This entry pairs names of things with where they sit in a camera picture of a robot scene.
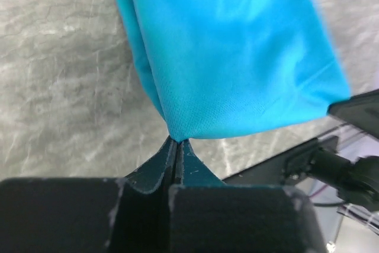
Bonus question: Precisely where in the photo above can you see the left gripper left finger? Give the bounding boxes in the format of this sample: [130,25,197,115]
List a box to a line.
[1,138,178,252]

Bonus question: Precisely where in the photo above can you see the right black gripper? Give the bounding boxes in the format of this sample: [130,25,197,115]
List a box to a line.
[282,89,379,212]

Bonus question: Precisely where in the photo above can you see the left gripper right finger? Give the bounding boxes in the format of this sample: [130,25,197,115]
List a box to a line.
[168,141,326,252]

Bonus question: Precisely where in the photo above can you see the teal t-shirt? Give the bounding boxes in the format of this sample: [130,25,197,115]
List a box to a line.
[117,0,350,142]

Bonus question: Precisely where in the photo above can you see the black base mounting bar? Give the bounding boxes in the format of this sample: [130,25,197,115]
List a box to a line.
[223,138,322,185]

